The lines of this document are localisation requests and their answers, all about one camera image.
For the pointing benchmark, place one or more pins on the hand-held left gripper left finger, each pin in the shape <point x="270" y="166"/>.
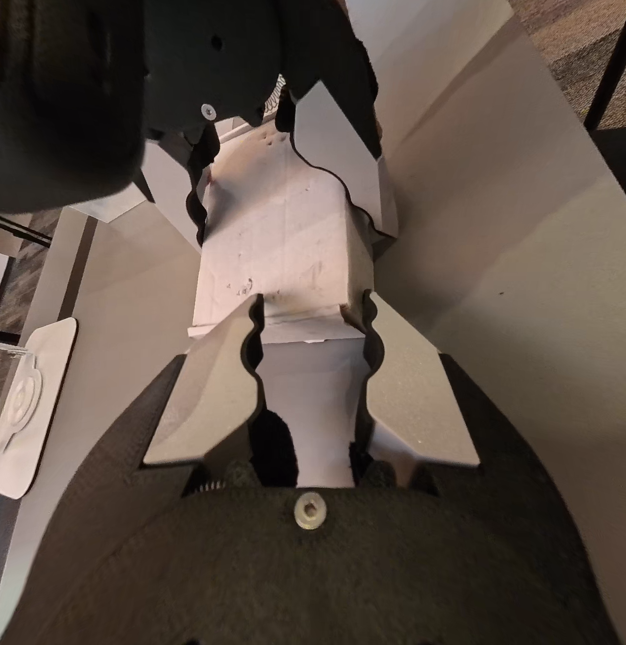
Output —
<point x="202" y="403"/>

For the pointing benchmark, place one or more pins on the round white mount disc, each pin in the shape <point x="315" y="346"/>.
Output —
<point x="23" y="398"/>

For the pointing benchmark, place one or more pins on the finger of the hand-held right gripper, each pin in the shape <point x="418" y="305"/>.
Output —
<point x="338" y="141"/>
<point x="166" y="181"/>

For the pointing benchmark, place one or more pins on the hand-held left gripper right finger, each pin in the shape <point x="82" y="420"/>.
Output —
<point x="419" y="403"/>

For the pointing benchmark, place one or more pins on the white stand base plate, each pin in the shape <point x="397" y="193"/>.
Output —
<point x="51" y="352"/>

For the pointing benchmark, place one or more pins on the black pole stand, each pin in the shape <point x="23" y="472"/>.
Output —
<point x="608" y="65"/>

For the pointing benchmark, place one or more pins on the white cardboard box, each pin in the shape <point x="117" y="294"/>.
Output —
<point x="282" y="242"/>

